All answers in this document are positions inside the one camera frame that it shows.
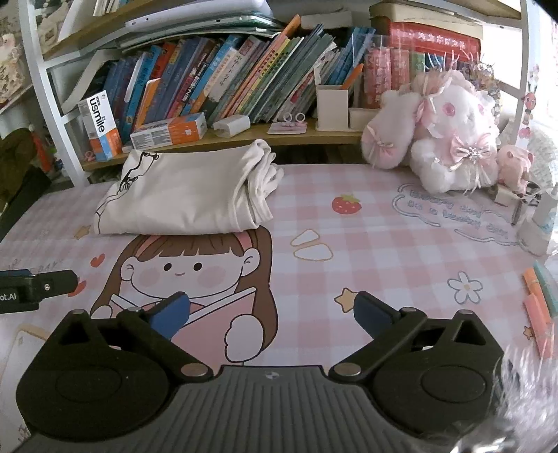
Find silver laptop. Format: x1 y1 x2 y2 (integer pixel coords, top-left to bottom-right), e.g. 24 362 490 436
124 11 287 41

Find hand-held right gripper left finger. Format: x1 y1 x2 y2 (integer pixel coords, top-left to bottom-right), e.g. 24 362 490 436
44 292 210 379

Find white pink plush bunny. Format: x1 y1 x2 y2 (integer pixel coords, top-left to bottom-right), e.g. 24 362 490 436
360 70 500 195

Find low white holder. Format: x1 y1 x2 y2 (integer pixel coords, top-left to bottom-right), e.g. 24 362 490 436
348 107 385 131

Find wooden bookshelf with white frame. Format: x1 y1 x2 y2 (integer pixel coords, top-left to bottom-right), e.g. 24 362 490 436
17 0 538 188

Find red white bottle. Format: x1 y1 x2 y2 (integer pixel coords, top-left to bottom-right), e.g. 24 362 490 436
29 125 44 163

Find brown cloth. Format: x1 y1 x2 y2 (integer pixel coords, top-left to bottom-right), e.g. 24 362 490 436
0 128 38 205

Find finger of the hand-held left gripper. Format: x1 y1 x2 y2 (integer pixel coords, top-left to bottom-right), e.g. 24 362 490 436
28 269 80 300

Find tall white orange blue box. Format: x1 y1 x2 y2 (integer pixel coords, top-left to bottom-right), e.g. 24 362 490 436
77 90 124 162

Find teal highlighter pen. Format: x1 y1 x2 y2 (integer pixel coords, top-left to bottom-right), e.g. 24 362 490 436
532 260 558 320

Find red boxed book set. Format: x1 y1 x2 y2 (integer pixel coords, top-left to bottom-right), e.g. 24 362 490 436
387 22 483 56

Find white t-shirt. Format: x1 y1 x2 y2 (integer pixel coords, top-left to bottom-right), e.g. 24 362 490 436
91 139 285 236

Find row of colourful books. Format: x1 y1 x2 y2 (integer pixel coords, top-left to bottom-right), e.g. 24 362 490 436
102 25 416 132

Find white square pen holder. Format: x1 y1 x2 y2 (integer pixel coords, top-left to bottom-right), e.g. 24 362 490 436
315 83 355 132

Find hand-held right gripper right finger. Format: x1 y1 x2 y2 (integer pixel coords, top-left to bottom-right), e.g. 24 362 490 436
329 291 502 379

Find flat orange white box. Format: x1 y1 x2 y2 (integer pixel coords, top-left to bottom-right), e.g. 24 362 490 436
129 112 208 150

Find small white box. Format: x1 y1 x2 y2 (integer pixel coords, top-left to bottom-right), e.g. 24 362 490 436
212 114 252 139

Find pink checked cartoon desk mat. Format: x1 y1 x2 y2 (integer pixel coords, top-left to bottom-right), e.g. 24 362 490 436
0 163 558 453

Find small pink plush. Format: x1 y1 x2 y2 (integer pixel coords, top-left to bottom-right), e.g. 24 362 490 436
496 144 535 195

